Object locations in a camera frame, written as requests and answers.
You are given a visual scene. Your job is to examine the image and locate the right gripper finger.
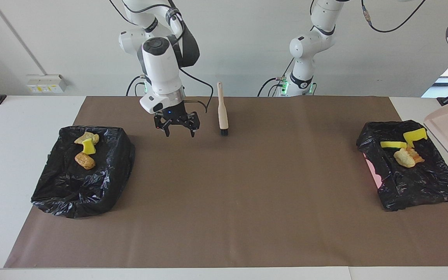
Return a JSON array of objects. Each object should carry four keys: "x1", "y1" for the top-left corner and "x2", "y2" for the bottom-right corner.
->
[
  {"x1": 154, "y1": 114, "x2": 171, "y2": 137},
  {"x1": 187, "y1": 112, "x2": 201, "y2": 137}
]

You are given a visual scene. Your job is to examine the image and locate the beige hand brush black bristles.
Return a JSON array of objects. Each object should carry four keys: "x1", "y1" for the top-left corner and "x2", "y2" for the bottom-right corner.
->
[{"x1": 217, "y1": 82, "x2": 229, "y2": 136}]

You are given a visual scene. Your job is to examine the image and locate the small yellow sponge piece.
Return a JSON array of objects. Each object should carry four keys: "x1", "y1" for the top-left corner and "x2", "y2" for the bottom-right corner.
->
[{"x1": 82, "y1": 138, "x2": 97, "y2": 155}]

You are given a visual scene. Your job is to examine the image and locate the pale translucent lump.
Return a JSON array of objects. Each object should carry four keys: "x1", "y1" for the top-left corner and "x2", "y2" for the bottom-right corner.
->
[{"x1": 74, "y1": 131, "x2": 100, "y2": 145}]

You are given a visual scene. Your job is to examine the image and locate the brown potato-shaped lump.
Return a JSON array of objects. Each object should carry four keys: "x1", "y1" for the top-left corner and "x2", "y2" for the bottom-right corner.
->
[{"x1": 75, "y1": 152, "x2": 96, "y2": 170}]

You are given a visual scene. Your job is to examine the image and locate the tan lump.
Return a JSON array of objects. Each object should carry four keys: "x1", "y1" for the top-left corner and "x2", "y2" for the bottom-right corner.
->
[{"x1": 394, "y1": 148, "x2": 416, "y2": 168}]

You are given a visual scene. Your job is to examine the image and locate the notched yellow sponge piece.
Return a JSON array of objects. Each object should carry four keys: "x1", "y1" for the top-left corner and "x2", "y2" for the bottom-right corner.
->
[{"x1": 403, "y1": 128, "x2": 428, "y2": 148}]

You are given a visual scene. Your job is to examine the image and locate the orange striped croissant toy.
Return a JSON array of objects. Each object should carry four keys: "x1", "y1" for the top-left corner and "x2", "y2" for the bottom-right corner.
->
[{"x1": 407, "y1": 147, "x2": 425, "y2": 164}]

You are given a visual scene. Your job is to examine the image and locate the bin lined with black bag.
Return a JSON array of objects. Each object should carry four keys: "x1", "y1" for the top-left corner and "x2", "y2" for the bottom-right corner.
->
[{"x1": 31, "y1": 125, "x2": 136, "y2": 219}]

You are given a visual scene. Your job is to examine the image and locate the pink bin with black bag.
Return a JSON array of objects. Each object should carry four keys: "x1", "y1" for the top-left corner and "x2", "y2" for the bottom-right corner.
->
[{"x1": 356, "y1": 120, "x2": 448, "y2": 212}]

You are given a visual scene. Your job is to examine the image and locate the brown paper table mat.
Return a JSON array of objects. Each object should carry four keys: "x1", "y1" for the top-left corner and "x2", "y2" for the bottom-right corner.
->
[{"x1": 3, "y1": 96, "x2": 448, "y2": 269}]

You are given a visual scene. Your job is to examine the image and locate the white wall socket box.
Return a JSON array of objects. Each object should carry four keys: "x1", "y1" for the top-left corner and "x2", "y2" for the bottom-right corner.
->
[{"x1": 26, "y1": 74, "x2": 67, "y2": 94}]

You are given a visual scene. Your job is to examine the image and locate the white wall cable duct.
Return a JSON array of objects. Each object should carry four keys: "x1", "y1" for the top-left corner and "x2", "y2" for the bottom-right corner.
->
[{"x1": 0, "y1": 0, "x2": 47, "y2": 76}]

